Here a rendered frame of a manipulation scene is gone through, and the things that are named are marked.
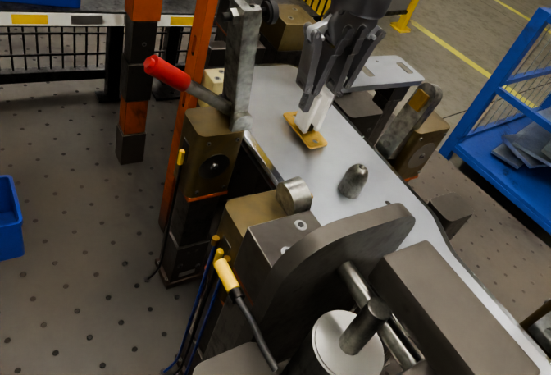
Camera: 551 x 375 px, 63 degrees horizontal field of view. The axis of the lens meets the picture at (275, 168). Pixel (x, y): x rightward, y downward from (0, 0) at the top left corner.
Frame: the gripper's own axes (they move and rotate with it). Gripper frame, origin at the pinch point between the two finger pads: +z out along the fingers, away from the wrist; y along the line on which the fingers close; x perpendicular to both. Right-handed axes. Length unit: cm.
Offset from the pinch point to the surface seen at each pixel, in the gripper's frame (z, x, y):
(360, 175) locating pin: 0.8, 13.5, 0.8
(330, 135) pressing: 5.0, 1.3, -4.6
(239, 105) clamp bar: -3.6, 1.8, 14.7
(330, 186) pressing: 5.0, 11.1, 2.5
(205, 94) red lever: -5.0, 0.8, 19.3
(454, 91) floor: 105, -117, -259
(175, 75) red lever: -8.2, 0.9, 23.7
